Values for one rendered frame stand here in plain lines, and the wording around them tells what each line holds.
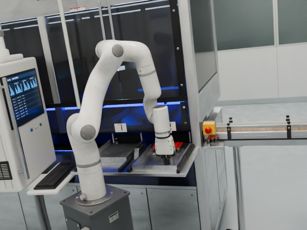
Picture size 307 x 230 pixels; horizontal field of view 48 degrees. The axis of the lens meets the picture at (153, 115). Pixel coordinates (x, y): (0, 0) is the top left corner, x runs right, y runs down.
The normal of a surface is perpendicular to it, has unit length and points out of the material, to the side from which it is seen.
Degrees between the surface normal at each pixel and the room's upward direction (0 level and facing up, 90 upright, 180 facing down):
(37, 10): 90
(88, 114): 62
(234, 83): 90
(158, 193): 90
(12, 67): 90
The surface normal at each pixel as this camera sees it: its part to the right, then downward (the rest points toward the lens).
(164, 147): -0.28, 0.32
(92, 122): 0.61, -0.24
